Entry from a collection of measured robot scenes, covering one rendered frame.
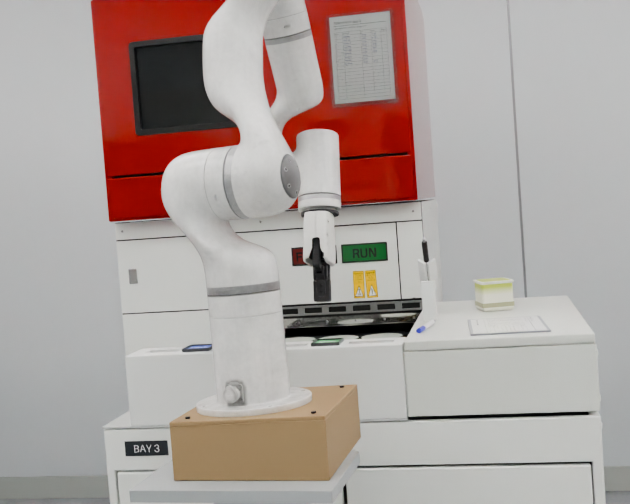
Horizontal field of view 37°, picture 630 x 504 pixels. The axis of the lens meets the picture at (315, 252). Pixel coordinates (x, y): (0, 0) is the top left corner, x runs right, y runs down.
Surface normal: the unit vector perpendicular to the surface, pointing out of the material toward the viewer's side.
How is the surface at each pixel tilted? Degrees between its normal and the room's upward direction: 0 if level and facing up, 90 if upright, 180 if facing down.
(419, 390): 90
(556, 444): 90
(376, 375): 90
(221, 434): 90
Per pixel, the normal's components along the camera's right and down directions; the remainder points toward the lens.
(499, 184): -0.18, 0.07
